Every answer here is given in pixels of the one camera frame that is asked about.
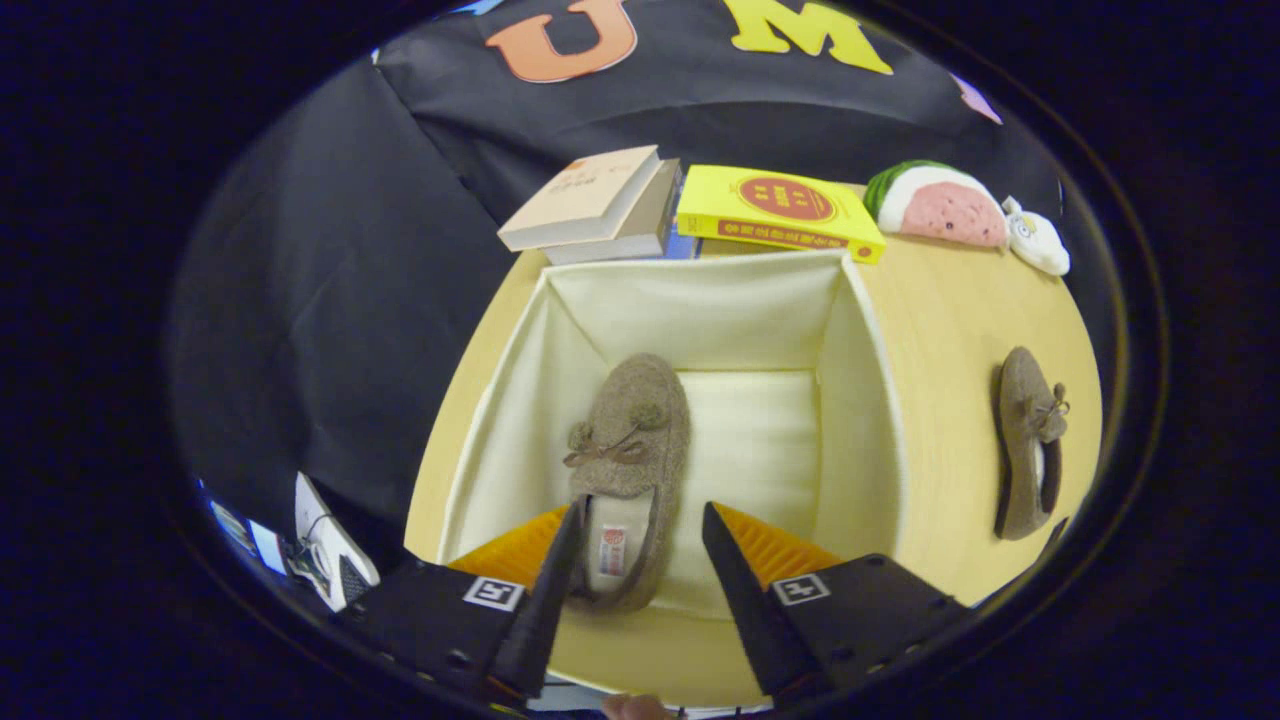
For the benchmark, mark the black backdrop cloth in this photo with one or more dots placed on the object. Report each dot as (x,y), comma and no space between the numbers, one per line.
(330,300)

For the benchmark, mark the watermelon slice plush toy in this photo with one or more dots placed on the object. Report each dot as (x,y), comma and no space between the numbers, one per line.
(940,210)

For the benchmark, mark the person's white sneaker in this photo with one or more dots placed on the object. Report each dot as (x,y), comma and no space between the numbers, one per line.
(335,560)

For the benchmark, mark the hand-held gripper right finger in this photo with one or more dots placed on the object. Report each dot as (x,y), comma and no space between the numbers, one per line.
(745,610)

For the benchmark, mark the white plush toy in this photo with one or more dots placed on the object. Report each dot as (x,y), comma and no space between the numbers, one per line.
(1040,245)

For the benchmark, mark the cream fabric storage box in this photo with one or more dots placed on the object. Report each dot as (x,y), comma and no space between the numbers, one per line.
(750,440)

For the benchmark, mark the blue printed packet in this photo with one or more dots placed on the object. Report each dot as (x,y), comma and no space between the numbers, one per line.
(235,525)

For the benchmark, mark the grey thick book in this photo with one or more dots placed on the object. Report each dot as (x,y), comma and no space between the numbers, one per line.
(650,225)

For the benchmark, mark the brown fuzzy shoe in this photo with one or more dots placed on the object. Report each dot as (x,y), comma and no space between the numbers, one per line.
(630,420)
(1015,440)

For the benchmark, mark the yellow book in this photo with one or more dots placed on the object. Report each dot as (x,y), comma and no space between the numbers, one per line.
(780,200)

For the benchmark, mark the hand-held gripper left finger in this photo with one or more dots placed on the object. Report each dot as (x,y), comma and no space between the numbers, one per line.
(545,610)

